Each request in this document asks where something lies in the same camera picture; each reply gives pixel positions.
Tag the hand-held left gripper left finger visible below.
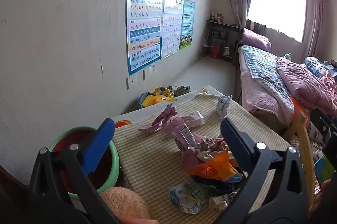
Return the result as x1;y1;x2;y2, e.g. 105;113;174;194
27;118;122;224

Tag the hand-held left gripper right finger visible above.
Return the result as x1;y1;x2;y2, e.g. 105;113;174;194
216;117;310;224

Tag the green basin red inside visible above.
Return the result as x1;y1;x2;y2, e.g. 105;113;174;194
49;126;120;201

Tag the grey paper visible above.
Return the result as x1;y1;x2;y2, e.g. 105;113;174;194
215;94;234;119

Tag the large pink plastic bag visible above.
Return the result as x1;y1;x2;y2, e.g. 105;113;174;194
138;104;208;174

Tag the person's right hand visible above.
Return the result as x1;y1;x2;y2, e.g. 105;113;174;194
309;179;333;216

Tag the green book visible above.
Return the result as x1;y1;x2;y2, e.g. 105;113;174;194
314;154;335;185

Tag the wooden chair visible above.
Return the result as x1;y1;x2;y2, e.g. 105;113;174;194
282;97;317;205

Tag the orange snack packet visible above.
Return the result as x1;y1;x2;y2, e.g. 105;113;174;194
188;150;239;183

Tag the dark blue wrapper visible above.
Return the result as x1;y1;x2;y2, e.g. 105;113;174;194
195;176;241;196

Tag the green striped table mat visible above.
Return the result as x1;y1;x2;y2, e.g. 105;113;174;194
112;94;291;224

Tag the small white crumpled wrapper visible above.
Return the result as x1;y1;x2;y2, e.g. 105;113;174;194
209;194;230;210

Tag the blue white crumpled wrapper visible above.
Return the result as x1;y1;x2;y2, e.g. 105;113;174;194
169;183;211;215

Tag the yellow toy truck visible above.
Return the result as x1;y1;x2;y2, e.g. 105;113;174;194
139;86;176;109

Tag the pink blanket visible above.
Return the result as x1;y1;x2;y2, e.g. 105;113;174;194
275;57;337;117

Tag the blue patchwork quilt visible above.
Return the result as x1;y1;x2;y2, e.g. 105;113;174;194
242;45;293;114

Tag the blue striped pillow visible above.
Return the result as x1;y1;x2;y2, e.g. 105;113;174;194
305;56;333;77

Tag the purple pillow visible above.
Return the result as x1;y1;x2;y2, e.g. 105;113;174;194
242;28;272;52

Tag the black shelf rack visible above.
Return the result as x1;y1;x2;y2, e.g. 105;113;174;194
205;19;243;62

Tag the window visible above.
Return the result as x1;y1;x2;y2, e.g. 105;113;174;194
247;0;308;43

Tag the blue alphabet wall poster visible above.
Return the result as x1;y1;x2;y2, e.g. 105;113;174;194
126;0;162;76

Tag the teal chart wall poster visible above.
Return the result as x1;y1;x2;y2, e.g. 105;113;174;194
179;0;195;50

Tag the pink chart wall poster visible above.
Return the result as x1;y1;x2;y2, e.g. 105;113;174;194
160;0;184;59

